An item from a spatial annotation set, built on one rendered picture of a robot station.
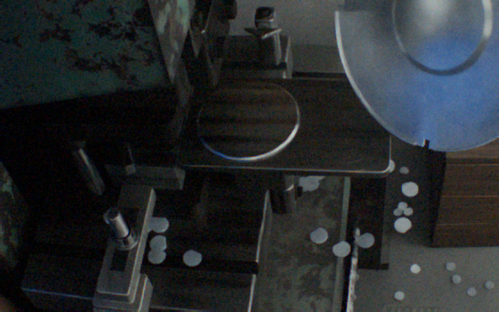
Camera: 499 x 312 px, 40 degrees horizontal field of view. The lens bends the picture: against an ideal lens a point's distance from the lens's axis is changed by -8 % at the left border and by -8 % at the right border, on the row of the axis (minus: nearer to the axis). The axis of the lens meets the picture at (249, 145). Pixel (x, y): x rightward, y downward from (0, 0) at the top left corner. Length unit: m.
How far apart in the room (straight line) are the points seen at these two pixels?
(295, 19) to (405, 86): 1.37
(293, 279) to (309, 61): 0.37
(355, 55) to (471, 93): 0.16
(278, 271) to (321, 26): 1.29
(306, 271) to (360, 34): 0.30
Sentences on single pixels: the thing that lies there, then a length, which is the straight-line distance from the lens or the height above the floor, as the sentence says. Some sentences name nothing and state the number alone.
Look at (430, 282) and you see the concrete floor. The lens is 1.65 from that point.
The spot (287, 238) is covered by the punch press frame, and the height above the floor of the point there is 0.64.
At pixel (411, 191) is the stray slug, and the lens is 0.99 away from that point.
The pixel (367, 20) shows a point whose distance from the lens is 0.84.
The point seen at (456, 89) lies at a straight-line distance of 0.78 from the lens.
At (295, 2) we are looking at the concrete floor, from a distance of 2.22.
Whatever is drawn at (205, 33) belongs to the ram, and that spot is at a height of 0.97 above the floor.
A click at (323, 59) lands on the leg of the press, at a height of 0.64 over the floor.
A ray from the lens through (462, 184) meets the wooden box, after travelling 1.48.
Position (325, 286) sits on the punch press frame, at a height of 0.64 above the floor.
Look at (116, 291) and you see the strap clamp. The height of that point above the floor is 0.75.
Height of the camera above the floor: 1.47
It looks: 52 degrees down
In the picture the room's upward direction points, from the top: 11 degrees counter-clockwise
